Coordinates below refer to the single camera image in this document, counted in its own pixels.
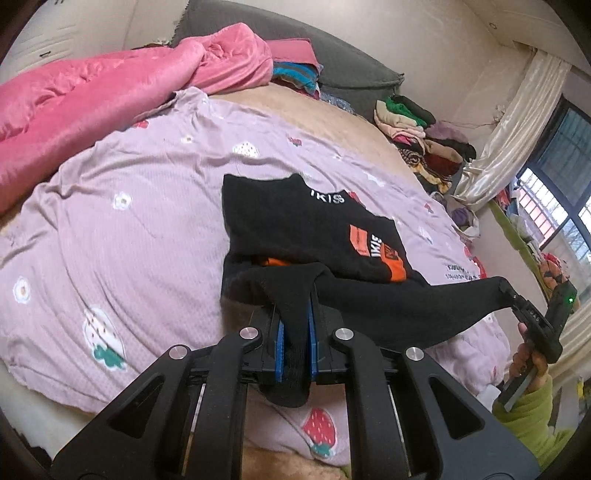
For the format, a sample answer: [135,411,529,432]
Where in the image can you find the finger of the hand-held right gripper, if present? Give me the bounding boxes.
[498,278,529,320]

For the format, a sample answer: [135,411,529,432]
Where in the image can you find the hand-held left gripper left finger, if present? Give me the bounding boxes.
[51,313,287,480]

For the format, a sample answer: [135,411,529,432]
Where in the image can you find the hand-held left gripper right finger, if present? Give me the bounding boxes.
[307,299,541,480]

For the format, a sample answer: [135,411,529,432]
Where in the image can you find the black sweater with orange patches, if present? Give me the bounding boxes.
[221,173,511,409]

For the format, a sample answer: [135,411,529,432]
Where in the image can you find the pile of folded clothes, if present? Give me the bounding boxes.
[373,95,477,195]

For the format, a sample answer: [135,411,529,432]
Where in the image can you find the striped folded clothes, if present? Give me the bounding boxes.
[271,61,324,97]

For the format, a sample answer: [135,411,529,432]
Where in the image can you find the person's right hand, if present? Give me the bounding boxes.
[508,322,550,393]

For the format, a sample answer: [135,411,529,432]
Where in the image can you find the green window ledge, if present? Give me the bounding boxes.
[489,198,546,278]

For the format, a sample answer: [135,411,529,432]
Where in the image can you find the purple cloth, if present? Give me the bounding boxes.
[450,205,481,241]

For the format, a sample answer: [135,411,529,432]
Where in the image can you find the window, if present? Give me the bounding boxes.
[515,95,591,278]

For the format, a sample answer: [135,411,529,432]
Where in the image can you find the cream curtain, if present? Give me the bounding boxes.
[455,51,573,210]

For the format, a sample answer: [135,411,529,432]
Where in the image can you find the lilac printed blanket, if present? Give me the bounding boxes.
[0,87,511,462]

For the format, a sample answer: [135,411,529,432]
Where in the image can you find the white mattress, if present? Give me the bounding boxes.
[0,360,102,457]

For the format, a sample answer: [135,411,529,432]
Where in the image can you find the blue floral cloth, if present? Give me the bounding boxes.
[318,91,356,116]

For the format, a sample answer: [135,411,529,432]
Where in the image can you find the grey headboard cushion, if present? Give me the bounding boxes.
[171,0,404,95]

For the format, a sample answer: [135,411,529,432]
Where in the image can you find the pink quilt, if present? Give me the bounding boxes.
[0,23,319,213]

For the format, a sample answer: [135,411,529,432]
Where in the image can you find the white wardrobe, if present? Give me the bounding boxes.
[0,0,190,86]

